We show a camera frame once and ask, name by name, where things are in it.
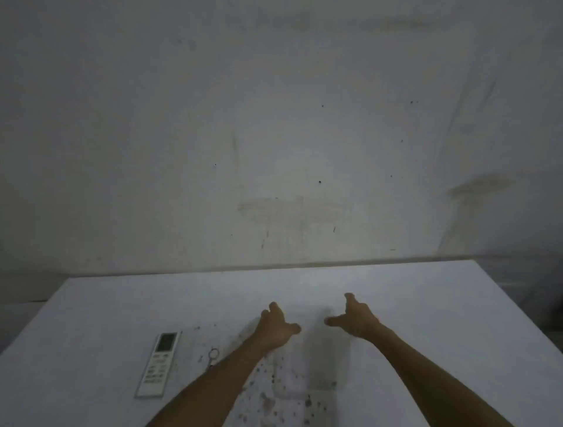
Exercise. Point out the person's left hand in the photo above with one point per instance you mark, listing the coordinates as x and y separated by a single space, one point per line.
275 331

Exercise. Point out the person's right hand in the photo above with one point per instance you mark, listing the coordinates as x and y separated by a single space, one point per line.
359 320

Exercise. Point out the person's left thumb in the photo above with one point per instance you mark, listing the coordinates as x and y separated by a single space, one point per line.
294 329

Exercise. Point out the person's right thumb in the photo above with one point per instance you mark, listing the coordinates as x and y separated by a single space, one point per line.
334 321

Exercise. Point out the person's right forearm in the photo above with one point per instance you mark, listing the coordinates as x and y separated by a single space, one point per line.
433 380

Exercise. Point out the person's left forearm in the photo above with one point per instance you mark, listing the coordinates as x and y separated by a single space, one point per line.
215 385

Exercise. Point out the clear plastic container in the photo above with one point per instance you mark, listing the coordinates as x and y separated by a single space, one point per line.
327 363

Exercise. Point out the white remote control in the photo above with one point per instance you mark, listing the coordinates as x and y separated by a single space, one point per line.
159 365

